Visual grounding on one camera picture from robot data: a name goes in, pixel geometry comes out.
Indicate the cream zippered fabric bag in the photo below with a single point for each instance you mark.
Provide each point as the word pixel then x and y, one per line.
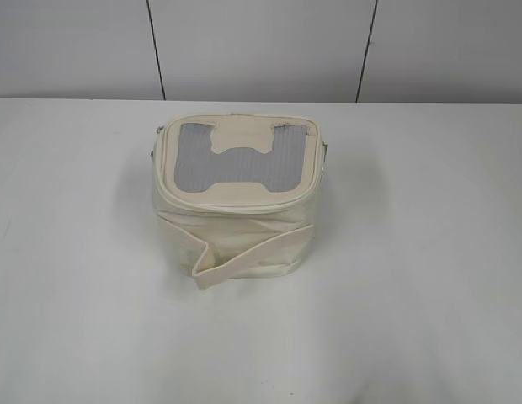
pixel 235 194

